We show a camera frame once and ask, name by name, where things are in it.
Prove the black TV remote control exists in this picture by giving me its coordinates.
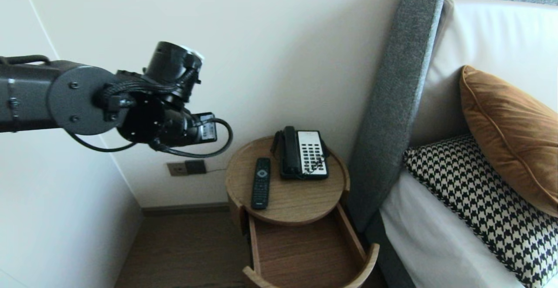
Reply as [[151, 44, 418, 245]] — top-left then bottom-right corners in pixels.
[[251, 157, 272, 210]]

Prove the black plug adapter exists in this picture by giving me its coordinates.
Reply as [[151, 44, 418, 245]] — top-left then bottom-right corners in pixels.
[[185, 159, 207, 175]]

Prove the black telephone handset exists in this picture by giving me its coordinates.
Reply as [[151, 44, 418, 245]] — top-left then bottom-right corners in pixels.
[[281, 125, 304, 176]]

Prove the black white desk telephone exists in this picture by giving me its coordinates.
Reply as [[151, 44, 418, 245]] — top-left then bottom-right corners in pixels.
[[279, 127, 330, 180]]

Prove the round wooden nightstand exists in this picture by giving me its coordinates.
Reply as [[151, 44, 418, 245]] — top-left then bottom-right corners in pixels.
[[225, 136, 350, 236]]

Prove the grey upholstered headboard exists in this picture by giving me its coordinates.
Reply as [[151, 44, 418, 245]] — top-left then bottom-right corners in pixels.
[[347, 0, 558, 234]]

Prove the white bed sheet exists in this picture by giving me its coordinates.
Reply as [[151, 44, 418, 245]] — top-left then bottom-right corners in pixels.
[[378, 169, 515, 288]]

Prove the black white houndstooth pillow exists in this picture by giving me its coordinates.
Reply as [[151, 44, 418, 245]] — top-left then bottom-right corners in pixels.
[[403, 133, 558, 288]]

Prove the brown velvet cushion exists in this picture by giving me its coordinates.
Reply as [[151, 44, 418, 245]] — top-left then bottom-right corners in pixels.
[[459, 64, 558, 217]]

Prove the black camera cable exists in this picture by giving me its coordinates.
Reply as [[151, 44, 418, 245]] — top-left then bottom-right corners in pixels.
[[150, 117, 234, 159]]

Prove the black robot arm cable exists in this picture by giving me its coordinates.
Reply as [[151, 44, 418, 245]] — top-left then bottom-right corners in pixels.
[[102, 71, 195, 104]]

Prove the black curly telephone cord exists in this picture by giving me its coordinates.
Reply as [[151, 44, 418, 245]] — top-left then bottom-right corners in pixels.
[[270, 130, 330, 176]]

